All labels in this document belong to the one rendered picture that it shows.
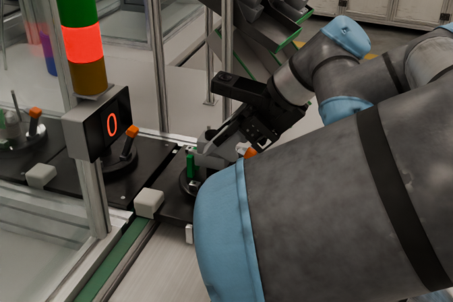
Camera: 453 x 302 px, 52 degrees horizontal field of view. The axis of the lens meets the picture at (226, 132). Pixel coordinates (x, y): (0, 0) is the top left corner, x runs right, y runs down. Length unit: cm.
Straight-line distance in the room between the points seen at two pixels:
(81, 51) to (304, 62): 33
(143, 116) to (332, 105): 88
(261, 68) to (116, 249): 57
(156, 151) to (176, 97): 49
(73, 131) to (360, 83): 40
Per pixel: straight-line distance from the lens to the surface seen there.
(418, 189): 25
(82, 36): 66
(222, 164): 90
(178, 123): 139
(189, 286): 85
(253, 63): 116
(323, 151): 27
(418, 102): 28
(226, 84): 81
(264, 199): 28
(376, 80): 65
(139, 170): 102
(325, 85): 68
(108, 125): 72
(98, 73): 69
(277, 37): 106
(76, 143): 70
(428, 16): 483
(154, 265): 89
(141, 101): 153
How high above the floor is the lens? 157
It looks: 32 degrees down
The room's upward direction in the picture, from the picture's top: straight up
